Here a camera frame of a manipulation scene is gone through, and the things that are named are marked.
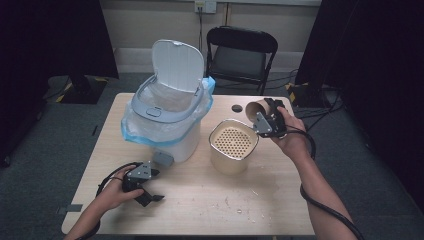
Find brown paper cup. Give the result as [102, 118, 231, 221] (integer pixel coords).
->
[245, 99, 272, 123]

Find beige strainer bucket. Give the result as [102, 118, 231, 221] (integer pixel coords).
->
[208, 118, 260, 177]

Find black power cable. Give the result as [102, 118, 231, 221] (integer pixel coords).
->
[198, 6, 205, 54]

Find white wall socket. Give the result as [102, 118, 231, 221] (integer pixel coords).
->
[194, 0, 218, 15]

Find white trash can grey lid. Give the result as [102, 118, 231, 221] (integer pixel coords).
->
[130, 39, 206, 168]

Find black curtain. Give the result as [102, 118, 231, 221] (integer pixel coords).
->
[294, 0, 424, 214]
[0, 0, 120, 168]

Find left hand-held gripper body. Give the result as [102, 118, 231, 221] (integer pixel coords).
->
[121, 161, 153, 198]

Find black floor cables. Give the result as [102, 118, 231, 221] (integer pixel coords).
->
[266, 68, 345, 134]

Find person's left hand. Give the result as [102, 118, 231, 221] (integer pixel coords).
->
[94, 166, 146, 212]

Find black stand base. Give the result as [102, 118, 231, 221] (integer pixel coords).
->
[59, 74, 110, 105]

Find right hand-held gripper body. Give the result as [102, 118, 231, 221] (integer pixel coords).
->
[251, 106, 288, 139]

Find grey tape strip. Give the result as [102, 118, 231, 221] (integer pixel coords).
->
[56, 203, 84, 216]

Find person's right hand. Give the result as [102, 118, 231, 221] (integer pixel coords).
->
[271, 106, 313, 162]

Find scattered wet crumbs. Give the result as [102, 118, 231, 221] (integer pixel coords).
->
[213, 189, 275, 225]

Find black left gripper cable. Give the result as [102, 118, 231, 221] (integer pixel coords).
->
[74, 161, 144, 240]

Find black floor box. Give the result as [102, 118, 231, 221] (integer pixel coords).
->
[287, 82, 342, 109]

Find black folding chair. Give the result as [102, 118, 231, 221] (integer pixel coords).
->
[205, 25, 279, 96]

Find blue plastic trash bag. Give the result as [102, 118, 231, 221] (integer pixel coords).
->
[120, 75, 216, 149]

